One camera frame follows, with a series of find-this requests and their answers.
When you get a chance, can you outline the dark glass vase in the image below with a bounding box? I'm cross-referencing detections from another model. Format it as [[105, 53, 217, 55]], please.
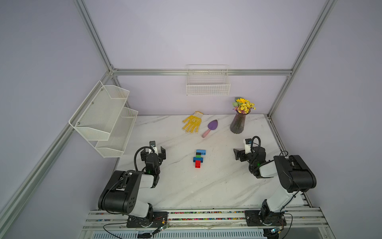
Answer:
[[230, 113, 246, 134]]

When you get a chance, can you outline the white two-tier mesh shelf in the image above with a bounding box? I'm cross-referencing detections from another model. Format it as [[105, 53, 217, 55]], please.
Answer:
[[69, 81, 138, 158]]

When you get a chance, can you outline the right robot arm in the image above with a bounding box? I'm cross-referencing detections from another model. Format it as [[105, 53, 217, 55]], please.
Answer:
[[233, 136, 317, 227]]

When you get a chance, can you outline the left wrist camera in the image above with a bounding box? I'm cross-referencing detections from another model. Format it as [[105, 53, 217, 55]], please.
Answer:
[[149, 141, 158, 154]]

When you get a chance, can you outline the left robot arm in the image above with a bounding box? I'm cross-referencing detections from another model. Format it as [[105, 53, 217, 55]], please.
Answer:
[[98, 141, 166, 227]]

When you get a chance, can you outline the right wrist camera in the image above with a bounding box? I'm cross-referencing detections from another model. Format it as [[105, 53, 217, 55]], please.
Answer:
[[243, 138, 252, 154]]

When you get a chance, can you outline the dark blue lego brick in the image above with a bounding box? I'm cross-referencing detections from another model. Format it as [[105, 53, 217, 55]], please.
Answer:
[[193, 157, 204, 163]]

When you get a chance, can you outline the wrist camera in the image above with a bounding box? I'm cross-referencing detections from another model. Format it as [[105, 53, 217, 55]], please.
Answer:
[[149, 141, 158, 154], [243, 138, 252, 154]]

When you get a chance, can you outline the white wire wall basket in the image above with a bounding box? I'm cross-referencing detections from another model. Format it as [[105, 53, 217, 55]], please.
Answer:
[[186, 64, 231, 96]]

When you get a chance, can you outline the yellow work glove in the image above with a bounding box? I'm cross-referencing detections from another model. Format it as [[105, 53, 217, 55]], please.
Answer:
[[182, 111, 204, 133]]

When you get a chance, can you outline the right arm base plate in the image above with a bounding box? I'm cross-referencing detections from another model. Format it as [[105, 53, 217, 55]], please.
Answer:
[[244, 210, 286, 227]]

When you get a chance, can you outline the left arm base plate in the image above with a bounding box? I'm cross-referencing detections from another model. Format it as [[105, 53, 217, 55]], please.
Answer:
[[126, 211, 169, 228]]

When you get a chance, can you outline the light blue lego brick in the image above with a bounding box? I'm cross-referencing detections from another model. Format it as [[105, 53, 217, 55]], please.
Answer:
[[196, 149, 206, 155]]

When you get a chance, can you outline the purple pink trowel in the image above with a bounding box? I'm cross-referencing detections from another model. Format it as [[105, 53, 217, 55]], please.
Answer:
[[202, 119, 218, 138]]

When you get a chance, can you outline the aluminium front rail frame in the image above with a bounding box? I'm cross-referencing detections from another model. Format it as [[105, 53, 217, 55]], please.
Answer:
[[79, 207, 335, 239]]

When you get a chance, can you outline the yellow flower bouquet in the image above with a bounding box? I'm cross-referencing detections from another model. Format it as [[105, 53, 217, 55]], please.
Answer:
[[232, 97, 256, 115]]

